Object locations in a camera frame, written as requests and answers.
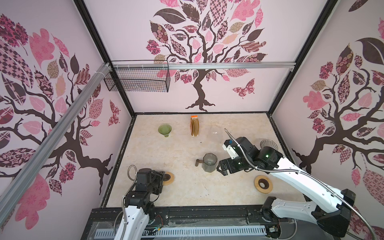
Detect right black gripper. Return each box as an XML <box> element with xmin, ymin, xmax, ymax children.
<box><xmin>214</xmin><ymin>156</ymin><xmax>250</xmax><ymax>176</ymax></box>

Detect wooden ring holder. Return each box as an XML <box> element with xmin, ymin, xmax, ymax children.
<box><xmin>254</xmin><ymin>175</ymin><xmax>273</xmax><ymax>194</ymax></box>
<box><xmin>163</xmin><ymin>172</ymin><xmax>175</xmax><ymax>186</ymax></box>

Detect grey glass carafe mug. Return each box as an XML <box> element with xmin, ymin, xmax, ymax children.
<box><xmin>195</xmin><ymin>153</ymin><xmax>218</xmax><ymax>173</ymax></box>

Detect green glass dripper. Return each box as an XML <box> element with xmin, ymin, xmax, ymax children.
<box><xmin>158</xmin><ymin>124</ymin><xmax>172</xmax><ymax>138</ymax></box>

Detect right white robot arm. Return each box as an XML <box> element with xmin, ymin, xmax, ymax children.
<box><xmin>217</xmin><ymin>137</ymin><xmax>356</xmax><ymax>238</ymax></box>

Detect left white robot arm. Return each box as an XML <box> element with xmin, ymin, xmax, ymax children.
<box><xmin>115</xmin><ymin>165</ymin><xmax>166</xmax><ymax>240</ymax></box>

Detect clear plastic dripper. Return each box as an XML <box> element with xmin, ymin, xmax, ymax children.
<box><xmin>207</xmin><ymin>125</ymin><xmax>223</xmax><ymax>145</ymax></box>

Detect coffee filter pack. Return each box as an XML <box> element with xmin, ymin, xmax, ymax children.
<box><xmin>190</xmin><ymin>116</ymin><xmax>200</xmax><ymax>137</ymax></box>

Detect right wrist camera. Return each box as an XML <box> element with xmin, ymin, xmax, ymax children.
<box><xmin>223</xmin><ymin>140</ymin><xmax>239</xmax><ymax>160</ymax></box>

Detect black base frame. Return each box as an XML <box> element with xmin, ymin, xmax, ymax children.
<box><xmin>80</xmin><ymin>203</ymin><xmax>341</xmax><ymax>240</ymax></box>

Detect white cable duct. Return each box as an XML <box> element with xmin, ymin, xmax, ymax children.
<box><xmin>94</xmin><ymin>225</ymin><xmax>268</xmax><ymax>240</ymax></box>

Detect black wire basket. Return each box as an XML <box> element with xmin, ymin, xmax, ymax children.
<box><xmin>104</xmin><ymin>60</ymin><xmax>171</xmax><ymax>93</ymax></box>

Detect right metal conduit cable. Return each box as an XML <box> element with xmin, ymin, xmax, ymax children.
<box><xmin>223</xmin><ymin>128</ymin><xmax>379</xmax><ymax>240</ymax></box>

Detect aluminium rail back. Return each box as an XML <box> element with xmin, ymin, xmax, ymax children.
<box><xmin>169</xmin><ymin>62</ymin><xmax>296</xmax><ymax>70</ymax></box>

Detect aluminium rail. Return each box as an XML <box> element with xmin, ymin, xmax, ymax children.
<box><xmin>1</xmin><ymin>63</ymin><xmax>111</xmax><ymax>224</ymax></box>
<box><xmin>169</xmin><ymin>62</ymin><xmax>296</xmax><ymax>70</ymax></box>

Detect aluminium rail left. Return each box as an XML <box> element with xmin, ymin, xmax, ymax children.
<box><xmin>1</xmin><ymin>63</ymin><xmax>111</xmax><ymax>224</ymax></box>

